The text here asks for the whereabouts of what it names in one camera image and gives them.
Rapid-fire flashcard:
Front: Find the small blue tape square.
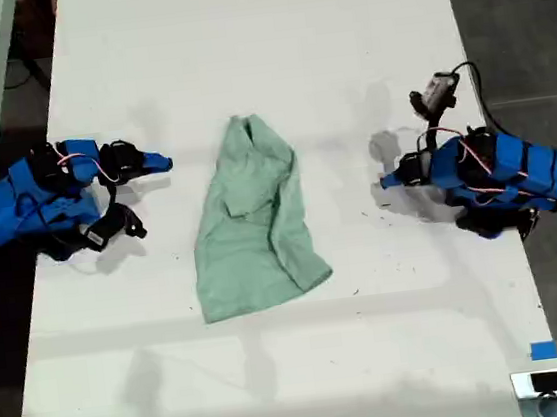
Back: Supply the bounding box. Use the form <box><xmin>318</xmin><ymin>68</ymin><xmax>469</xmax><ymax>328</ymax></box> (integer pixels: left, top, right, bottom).
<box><xmin>528</xmin><ymin>339</ymin><xmax>557</xmax><ymax>363</ymax></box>

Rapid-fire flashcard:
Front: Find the grey and black camera box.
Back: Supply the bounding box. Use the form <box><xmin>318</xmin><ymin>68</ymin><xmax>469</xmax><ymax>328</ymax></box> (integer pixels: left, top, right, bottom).
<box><xmin>406</xmin><ymin>68</ymin><xmax>466</xmax><ymax>122</ymax></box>

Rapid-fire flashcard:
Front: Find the short black camera stalk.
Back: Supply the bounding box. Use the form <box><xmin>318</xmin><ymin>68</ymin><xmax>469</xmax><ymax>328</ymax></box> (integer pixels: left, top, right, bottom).
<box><xmin>421</xmin><ymin>113</ymin><xmax>443</xmax><ymax>153</ymax></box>
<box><xmin>102</xmin><ymin>181</ymin><xmax>122</xmax><ymax>212</ymax></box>

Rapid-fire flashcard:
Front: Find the black camera cable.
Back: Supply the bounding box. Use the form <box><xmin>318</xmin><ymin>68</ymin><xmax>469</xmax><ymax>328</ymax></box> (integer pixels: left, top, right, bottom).
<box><xmin>448</xmin><ymin>58</ymin><xmax>500</xmax><ymax>135</ymax></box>

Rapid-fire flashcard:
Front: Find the pale green T-shirt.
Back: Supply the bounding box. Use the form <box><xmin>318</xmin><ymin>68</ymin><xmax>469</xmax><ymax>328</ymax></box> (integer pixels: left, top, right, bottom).
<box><xmin>176</xmin><ymin>106</ymin><xmax>339</xmax><ymax>326</ymax></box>

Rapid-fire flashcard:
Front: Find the metal bracket with black box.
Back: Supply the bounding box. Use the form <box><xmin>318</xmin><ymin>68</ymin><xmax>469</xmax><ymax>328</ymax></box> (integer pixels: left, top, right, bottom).
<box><xmin>509</xmin><ymin>367</ymin><xmax>557</xmax><ymax>412</ymax></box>

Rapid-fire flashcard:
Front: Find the black floor cable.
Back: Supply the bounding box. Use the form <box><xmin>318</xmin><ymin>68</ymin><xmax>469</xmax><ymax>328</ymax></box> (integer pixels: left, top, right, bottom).
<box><xmin>0</xmin><ymin>41</ymin><xmax>53</xmax><ymax>98</ymax></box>

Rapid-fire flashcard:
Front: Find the black camera box white label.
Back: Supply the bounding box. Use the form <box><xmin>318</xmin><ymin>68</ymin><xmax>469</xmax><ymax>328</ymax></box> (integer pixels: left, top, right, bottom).
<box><xmin>76</xmin><ymin>199</ymin><xmax>151</xmax><ymax>255</ymax></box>

